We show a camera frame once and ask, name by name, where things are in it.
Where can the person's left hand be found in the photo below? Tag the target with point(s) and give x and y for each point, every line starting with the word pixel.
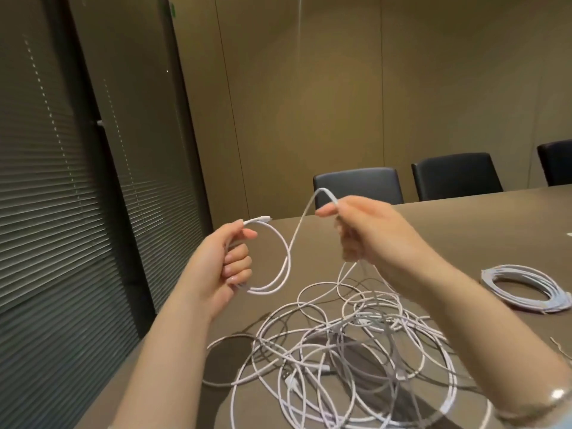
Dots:
pixel 210 272

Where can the person's right hand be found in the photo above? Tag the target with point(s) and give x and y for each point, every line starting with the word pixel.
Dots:
pixel 384 241

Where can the person's left forearm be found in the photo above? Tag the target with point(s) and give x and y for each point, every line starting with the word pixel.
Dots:
pixel 161 366

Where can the dark meeting chair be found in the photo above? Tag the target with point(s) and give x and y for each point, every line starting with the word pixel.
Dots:
pixel 357 185
pixel 557 163
pixel 456 176

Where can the brown table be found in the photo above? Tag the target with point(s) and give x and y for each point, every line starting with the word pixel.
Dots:
pixel 469 227

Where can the glass partition with grey blinds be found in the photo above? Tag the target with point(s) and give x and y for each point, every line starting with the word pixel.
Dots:
pixel 67 174

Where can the bunch of white twist ties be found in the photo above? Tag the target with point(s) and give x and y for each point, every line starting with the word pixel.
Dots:
pixel 556 343

